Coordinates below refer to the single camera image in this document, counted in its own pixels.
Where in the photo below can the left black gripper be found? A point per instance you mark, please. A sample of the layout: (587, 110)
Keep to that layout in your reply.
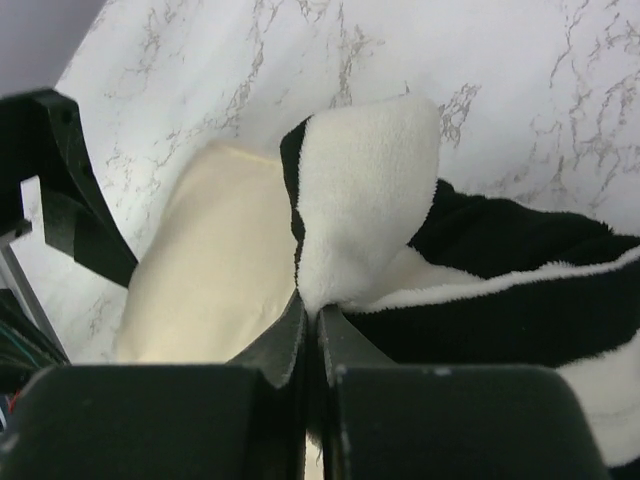
(42, 137)

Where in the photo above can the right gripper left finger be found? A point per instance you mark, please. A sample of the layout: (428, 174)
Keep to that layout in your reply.
(243, 419)

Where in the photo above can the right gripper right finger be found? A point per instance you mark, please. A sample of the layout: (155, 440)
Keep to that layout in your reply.
(386, 421)

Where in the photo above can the black white striped pillowcase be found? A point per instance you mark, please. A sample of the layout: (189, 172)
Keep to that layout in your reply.
(433, 275)

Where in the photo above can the cream pillow with bear print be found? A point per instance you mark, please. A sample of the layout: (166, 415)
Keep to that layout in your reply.
(220, 268)

